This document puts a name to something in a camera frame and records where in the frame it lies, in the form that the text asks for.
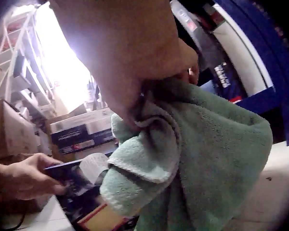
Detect dark printed box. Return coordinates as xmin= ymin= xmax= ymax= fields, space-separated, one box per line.
xmin=44 ymin=152 xmax=135 ymax=231

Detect blue metal shelf rack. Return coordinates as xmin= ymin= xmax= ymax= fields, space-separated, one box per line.
xmin=170 ymin=0 xmax=289 ymax=146

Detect person's right hand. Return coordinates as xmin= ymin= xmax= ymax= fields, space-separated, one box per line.
xmin=49 ymin=0 xmax=199 ymax=132

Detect person's left thumb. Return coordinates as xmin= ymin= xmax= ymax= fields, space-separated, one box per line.
xmin=30 ymin=153 xmax=63 ymax=170

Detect person's left fingers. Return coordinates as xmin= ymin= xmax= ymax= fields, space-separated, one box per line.
xmin=37 ymin=174 xmax=66 ymax=196

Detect white metal shelf rack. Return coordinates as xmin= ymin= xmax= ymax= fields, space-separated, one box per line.
xmin=0 ymin=5 xmax=63 ymax=116

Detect stack of dark printed boxes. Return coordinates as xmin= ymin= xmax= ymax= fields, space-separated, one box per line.
xmin=49 ymin=108 xmax=118 ymax=155

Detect person's left hand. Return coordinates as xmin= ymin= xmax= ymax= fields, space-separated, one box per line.
xmin=0 ymin=153 xmax=66 ymax=200

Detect person's right fingers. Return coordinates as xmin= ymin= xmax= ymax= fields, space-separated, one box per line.
xmin=173 ymin=40 xmax=199 ymax=84

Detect green microfibre cloth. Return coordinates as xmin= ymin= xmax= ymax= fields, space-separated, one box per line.
xmin=99 ymin=77 xmax=273 ymax=231

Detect brown cardboard carton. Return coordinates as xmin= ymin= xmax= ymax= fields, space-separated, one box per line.
xmin=0 ymin=100 xmax=47 ymax=159

